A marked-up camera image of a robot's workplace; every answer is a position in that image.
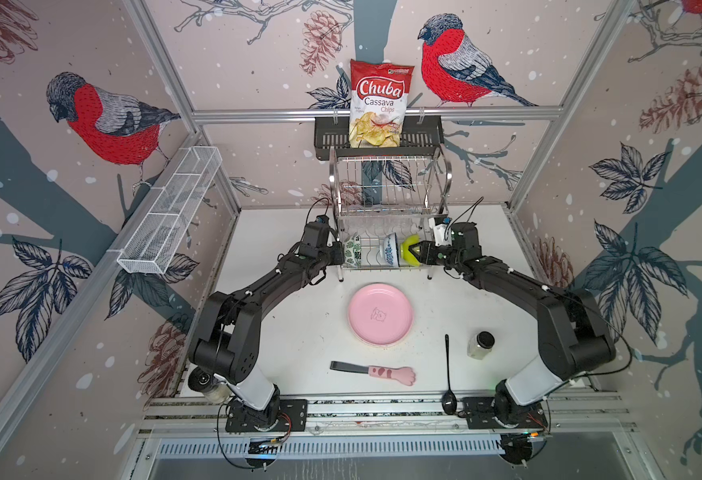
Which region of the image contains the pink plate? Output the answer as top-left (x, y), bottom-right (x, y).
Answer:
top-left (348, 283), bottom-right (414, 347)

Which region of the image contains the black wall basket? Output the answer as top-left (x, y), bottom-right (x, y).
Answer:
top-left (314, 116), bottom-right (444, 161)

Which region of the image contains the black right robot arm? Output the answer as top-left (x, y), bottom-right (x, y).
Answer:
top-left (406, 222), bottom-right (617, 425)

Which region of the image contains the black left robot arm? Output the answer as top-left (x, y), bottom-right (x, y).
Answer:
top-left (188, 215), bottom-right (344, 413)

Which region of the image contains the black lid jar left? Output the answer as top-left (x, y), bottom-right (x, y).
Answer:
top-left (187, 367), bottom-right (232, 404)

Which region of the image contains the blue white floral bowl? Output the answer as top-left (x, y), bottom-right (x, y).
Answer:
top-left (380, 233), bottom-right (400, 268)

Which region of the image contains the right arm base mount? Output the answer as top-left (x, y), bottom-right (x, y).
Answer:
top-left (457, 397), bottom-right (551, 466)

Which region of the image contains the silver two-tier dish rack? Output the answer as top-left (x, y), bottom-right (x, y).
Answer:
top-left (329, 145), bottom-right (453, 273)

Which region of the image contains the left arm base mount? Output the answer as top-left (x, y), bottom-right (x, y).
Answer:
top-left (221, 399), bottom-right (308, 433)

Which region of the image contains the black spoon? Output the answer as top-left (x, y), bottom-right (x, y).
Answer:
top-left (441, 334), bottom-right (458, 415)

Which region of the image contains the lime green bowl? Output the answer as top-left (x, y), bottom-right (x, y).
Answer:
top-left (401, 235), bottom-right (423, 268)

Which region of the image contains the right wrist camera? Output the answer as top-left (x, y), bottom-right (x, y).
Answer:
top-left (428, 216), bottom-right (452, 246)

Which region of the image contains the green leaf pattern bowl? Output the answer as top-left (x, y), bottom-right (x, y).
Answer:
top-left (344, 234), bottom-right (362, 269)

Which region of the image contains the small black lid jar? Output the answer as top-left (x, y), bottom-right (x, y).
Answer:
top-left (467, 331), bottom-right (496, 360)

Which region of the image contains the red cassava chips bag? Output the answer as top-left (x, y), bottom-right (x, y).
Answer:
top-left (349, 60), bottom-right (414, 148)

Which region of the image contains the white wire mesh shelf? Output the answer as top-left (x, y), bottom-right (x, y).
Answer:
top-left (117, 146), bottom-right (222, 275)

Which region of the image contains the pink cat paw spatula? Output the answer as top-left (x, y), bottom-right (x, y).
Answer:
top-left (330, 361), bottom-right (416, 387)

